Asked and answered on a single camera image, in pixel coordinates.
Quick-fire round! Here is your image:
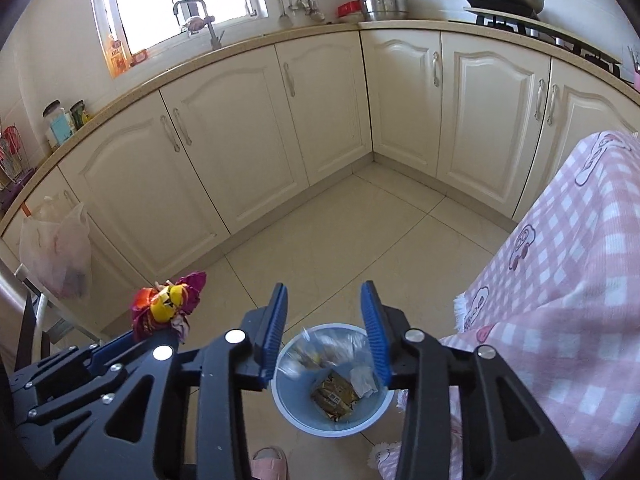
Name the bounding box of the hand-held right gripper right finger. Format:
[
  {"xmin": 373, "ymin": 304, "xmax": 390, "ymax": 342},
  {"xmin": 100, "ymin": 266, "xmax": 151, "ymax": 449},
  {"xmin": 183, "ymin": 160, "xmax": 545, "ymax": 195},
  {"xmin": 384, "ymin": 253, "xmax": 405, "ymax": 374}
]
[{"xmin": 360, "ymin": 280, "xmax": 587, "ymax": 480}]

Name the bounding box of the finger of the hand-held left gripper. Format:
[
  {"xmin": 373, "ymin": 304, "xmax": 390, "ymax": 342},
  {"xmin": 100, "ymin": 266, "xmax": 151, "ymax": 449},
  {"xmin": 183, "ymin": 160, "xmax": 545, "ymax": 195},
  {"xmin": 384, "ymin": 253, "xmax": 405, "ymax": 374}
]
[{"xmin": 10, "ymin": 337, "xmax": 178, "ymax": 428}]

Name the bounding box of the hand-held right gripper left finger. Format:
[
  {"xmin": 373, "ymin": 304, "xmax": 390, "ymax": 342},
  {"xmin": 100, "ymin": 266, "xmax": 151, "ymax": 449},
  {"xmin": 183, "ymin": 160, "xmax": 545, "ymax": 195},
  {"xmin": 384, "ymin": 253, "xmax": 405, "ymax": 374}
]
[{"xmin": 55, "ymin": 282, "xmax": 290, "ymax": 480}]

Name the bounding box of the colourful candy wrapper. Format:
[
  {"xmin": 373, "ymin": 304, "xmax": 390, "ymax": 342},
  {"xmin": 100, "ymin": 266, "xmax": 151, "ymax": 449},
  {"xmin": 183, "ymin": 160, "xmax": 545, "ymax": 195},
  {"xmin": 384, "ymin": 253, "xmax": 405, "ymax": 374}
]
[{"xmin": 131, "ymin": 271, "xmax": 207, "ymax": 345}]

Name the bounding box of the blue plastic bin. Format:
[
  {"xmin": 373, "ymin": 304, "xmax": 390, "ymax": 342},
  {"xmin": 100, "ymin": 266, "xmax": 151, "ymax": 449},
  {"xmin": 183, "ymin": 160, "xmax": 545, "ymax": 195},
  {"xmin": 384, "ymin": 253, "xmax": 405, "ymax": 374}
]
[{"xmin": 270, "ymin": 323, "xmax": 396, "ymax": 436}]

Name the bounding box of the white crumpled tissue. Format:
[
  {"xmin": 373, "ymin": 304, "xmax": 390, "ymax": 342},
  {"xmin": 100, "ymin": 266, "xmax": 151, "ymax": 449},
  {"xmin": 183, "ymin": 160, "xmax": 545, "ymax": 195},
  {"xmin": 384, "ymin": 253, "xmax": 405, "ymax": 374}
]
[{"xmin": 350, "ymin": 367, "xmax": 381, "ymax": 401}]

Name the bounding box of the clear plastic wrapper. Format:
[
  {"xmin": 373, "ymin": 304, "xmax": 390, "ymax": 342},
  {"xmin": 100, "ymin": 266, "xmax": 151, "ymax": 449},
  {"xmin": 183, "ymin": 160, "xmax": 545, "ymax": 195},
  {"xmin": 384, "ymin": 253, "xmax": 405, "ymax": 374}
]
[{"xmin": 277, "ymin": 327, "xmax": 373, "ymax": 376}]

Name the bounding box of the brown snack packet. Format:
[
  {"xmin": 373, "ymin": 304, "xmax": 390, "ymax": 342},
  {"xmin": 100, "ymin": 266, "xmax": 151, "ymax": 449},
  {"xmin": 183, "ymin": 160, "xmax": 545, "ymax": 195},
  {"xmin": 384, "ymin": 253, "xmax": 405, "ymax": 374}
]
[{"xmin": 310, "ymin": 369, "xmax": 362, "ymax": 422}]

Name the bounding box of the metal step stool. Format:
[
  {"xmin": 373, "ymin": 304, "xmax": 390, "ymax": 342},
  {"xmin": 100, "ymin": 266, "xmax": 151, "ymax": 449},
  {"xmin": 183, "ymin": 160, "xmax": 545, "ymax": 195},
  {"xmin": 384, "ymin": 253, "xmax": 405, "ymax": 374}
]
[{"xmin": 12, "ymin": 265, "xmax": 108, "ymax": 356}]

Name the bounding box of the white plastic bag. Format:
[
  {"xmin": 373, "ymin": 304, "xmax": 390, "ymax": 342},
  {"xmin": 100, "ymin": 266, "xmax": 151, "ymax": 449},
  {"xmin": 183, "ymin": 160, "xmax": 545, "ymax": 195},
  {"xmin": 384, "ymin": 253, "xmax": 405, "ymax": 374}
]
[{"xmin": 19, "ymin": 196, "xmax": 93, "ymax": 301}]

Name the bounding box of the pink slipper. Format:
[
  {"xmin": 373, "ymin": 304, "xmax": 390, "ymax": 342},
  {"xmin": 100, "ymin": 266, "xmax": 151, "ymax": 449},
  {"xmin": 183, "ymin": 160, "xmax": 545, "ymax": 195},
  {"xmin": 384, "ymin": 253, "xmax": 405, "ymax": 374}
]
[{"xmin": 250, "ymin": 446, "xmax": 290, "ymax": 480}]

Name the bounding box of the pink checked tablecloth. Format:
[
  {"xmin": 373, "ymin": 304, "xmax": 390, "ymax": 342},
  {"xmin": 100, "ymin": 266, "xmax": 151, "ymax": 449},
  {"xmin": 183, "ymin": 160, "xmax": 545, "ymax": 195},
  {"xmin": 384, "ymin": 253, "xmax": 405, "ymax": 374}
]
[{"xmin": 369, "ymin": 130, "xmax": 640, "ymax": 480}]

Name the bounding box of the cream kitchen cabinet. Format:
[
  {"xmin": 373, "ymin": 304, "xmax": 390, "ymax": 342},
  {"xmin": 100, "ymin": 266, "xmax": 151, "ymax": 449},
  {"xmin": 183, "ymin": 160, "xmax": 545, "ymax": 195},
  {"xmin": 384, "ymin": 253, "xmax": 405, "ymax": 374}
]
[{"xmin": 0, "ymin": 17, "xmax": 640, "ymax": 311}]

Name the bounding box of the clear jar with lid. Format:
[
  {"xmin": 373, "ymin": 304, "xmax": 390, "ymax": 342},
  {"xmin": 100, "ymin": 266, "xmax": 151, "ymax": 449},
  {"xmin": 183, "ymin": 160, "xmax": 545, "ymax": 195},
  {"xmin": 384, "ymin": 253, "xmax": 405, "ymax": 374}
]
[{"xmin": 42, "ymin": 100, "xmax": 76, "ymax": 148}]

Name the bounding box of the dark glass jar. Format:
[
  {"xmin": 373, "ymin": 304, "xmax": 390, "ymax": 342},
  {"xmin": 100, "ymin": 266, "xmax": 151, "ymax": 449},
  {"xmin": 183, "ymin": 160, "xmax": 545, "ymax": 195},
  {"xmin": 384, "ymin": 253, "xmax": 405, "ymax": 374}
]
[{"xmin": 70, "ymin": 100, "xmax": 93, "ymax": 128}]

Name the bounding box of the orange dish soap bottle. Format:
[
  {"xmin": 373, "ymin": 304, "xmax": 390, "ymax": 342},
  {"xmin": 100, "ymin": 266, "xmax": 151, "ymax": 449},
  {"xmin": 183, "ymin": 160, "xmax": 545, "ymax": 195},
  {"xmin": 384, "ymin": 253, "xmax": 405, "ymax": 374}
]
[{"xmin": 106, "ymin": 35, "xmax": 130, "ymax": 78}]

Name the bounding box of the steel faucet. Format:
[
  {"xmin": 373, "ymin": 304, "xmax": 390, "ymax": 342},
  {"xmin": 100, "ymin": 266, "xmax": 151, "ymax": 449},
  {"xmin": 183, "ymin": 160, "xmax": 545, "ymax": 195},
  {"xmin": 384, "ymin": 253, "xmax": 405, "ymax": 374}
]
[{"xmin": 172, "ymin": 0, "xmax": 223, "ymax": 51}]

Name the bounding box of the scrubber on faucet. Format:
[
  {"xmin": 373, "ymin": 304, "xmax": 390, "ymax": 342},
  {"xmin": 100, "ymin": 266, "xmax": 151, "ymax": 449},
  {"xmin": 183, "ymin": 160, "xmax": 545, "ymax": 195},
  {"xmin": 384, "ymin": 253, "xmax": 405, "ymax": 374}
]
[{"xmin": 184, "ymin": 15, "xmax": 216, "ymax": 35}]

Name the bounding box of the black gas stove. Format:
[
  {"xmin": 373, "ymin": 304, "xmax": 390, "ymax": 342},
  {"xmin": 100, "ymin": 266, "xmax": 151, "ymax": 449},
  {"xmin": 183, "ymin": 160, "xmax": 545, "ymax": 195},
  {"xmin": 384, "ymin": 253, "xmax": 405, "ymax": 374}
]
[{"xmin": 462, "ymin": 6, "xmax": 623, "ymax": 78}]

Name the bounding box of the wire dish rack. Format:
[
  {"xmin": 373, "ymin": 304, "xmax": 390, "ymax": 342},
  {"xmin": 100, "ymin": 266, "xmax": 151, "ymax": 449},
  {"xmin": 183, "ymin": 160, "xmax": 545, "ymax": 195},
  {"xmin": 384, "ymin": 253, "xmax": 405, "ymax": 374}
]
[{"xmin": 0, "ymin": 125, "xmax": 36, "ymax": 196}]

